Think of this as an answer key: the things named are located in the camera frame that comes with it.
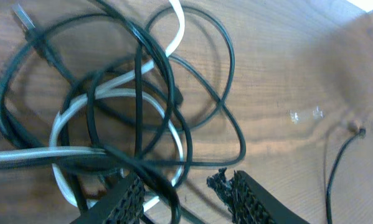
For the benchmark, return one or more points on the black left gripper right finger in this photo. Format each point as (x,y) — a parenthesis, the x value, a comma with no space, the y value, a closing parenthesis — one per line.
(249,202)

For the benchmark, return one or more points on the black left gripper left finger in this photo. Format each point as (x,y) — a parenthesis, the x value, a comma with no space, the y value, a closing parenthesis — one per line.
(121,204)

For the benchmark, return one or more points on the clear tape scrap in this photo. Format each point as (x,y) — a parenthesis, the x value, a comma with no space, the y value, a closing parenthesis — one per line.
(301,116)

